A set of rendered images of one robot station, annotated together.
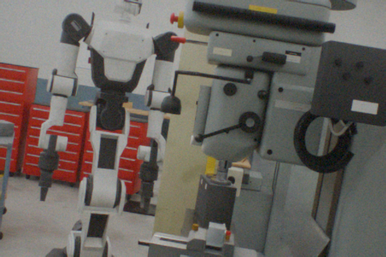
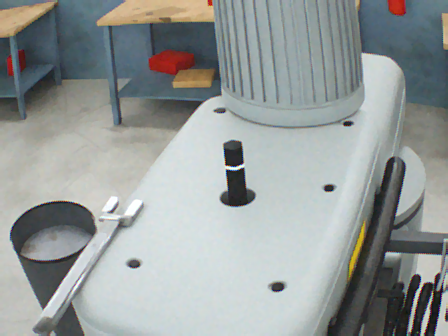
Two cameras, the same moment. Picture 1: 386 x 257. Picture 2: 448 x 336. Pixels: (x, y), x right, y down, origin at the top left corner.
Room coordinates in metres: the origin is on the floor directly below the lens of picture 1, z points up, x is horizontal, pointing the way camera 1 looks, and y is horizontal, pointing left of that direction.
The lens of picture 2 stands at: (1.51, 0.48, 2.31)
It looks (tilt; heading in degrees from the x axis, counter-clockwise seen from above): 31 degrees down; 292
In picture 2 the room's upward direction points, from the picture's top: 6 degrees counter-clockwise
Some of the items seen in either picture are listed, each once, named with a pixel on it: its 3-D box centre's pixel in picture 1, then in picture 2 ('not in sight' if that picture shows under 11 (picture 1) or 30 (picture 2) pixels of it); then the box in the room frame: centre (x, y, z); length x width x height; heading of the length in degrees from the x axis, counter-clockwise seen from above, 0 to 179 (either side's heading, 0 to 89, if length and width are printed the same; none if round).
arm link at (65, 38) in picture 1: (72, 30); not in sight; (2.28, 0.62, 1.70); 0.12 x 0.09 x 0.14; 18
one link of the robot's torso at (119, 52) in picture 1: (117, 53); not in sight; (2.38, 0.42, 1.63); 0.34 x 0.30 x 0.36; 108
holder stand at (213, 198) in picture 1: (215, 199); not in sight; (2.17, -0.14, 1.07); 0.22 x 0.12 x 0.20; 10
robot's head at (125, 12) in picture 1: (124, 9); not in sight; (2.32, 0.40, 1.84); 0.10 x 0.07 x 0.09; 108
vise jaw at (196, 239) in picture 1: (197, 238); not in sight; (1.59, -0.07, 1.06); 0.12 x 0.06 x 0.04; 177
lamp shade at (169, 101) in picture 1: (171, 104); not in sight; (1.73, 0.09, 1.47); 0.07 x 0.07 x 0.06
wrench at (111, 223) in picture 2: not in sight; (84, 265); (1.86, 0.04, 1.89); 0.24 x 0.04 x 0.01; 91
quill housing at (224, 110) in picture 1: (234, 113); not in sight; (1.75, -0.13, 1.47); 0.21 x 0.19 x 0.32; 179
